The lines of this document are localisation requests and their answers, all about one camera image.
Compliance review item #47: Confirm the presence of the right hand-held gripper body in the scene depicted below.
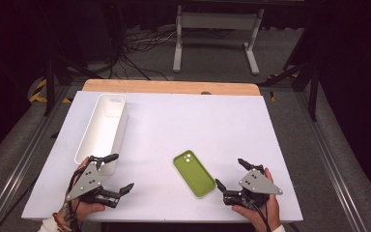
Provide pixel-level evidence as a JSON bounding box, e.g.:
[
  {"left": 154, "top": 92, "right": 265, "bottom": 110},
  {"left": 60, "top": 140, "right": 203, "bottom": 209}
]
[{"left": 221, "top": 163, "right": 285, "bottom": 211}]

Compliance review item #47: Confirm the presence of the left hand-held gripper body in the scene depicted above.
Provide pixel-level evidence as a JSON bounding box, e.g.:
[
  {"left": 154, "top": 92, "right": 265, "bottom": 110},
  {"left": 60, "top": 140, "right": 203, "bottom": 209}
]
[{"left": 65, "top": 155, "right": 122, "bottom": 209}]

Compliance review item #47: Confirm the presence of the green phone case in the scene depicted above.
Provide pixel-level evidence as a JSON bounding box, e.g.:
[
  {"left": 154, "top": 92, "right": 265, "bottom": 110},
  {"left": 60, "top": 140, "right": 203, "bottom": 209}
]
[{"left": 172, "top": 149, "right": 217, "bottom": 198}]

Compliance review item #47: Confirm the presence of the white plastic storage box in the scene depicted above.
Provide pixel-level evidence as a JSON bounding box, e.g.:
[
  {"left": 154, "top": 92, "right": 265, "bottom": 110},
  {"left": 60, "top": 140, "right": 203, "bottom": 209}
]
[{"left": 73, "top": 93, "right": 129, "bottom": 177}]

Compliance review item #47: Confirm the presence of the person's left hand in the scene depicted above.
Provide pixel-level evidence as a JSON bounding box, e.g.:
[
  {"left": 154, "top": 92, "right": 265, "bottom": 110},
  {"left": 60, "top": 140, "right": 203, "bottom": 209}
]
[{"left": 63, "top": 157, "right": 106, "bottom": 224}]

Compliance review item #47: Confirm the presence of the person's right hand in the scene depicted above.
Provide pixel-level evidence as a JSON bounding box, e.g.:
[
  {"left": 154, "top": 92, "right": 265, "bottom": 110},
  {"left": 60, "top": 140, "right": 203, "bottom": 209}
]
[{"left": 231, "top": 167, "right": 283, "bottom": 232}]

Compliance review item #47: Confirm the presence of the white board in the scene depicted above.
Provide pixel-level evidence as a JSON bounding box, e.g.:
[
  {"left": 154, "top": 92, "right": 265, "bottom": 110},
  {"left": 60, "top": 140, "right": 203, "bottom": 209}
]
[{"left": 21, "top": 90, "right": 304, "bottom": 223}]

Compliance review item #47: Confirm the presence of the wooden table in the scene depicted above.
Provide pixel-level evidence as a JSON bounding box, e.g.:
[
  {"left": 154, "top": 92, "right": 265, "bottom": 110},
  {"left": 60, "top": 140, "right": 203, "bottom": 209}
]
[{"left": 82, "top": 78, "right": 262, "bottom": 97}]

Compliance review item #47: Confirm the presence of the black tripod stand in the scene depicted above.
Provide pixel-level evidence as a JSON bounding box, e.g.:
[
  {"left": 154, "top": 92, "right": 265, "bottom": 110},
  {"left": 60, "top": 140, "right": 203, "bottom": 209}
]
[
  {"left": 43, "top": 52, "right": 104, "bottom": 118},
  {"left": 257, "top": 60, "right": 321, "bottom": 123}
]

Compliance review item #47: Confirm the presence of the yellow black floor tape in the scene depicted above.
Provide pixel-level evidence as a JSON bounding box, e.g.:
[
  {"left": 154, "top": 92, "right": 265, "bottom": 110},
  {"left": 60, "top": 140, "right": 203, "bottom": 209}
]
[{"left": 28, "top": 78, "right": 73, "bottom": 104}]

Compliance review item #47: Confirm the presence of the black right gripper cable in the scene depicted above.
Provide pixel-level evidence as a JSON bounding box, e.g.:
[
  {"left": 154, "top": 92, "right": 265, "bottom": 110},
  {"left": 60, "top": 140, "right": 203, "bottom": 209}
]
[{"left": 250, "top": 199, "right": 272, "bottom": 232}]

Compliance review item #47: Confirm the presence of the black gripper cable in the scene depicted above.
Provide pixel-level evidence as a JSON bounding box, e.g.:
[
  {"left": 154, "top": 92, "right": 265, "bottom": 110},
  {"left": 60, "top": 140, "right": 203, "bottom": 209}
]
[
  {"left": 250, "top": 199, "right": 272, "bottom": 232},
  {"left": 62, "top": 167, "right": 82, "bottom": 232}
]

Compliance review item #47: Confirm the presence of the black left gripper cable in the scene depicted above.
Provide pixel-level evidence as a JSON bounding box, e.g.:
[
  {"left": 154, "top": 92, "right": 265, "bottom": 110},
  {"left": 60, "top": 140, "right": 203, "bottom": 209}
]
[{"left": 62, "top": 167, "right": 82, "bottom": 232}]

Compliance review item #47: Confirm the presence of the red bracelet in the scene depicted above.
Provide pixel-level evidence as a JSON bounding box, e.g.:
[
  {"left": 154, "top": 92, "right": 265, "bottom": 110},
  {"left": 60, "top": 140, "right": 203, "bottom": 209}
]
[{"left": 51, "top": 212, "right": 74, "bottom": 232}]

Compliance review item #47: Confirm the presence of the aluminium floor rail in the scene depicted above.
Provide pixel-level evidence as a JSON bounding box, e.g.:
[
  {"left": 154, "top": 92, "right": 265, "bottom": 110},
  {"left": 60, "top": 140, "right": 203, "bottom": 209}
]
[
  {"left": 294, "top": 91, "right": 369, "bottom": 232},
  {"left": 0, "top": 85, "right": 75, "bottom": 232}
]

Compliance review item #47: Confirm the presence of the bundle of floor cables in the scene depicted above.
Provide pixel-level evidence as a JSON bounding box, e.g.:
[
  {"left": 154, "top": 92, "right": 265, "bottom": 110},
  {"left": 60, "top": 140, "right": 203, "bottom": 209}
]
[{"left": 107, "top": 27, "right": 179, "bottom": 81}]

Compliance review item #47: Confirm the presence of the white metal desk frame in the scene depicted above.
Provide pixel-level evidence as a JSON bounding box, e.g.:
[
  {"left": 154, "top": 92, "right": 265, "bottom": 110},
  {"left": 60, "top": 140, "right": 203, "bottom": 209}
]
[{"left": 172, "top": 4, "right": 266, "bottom": 76}]

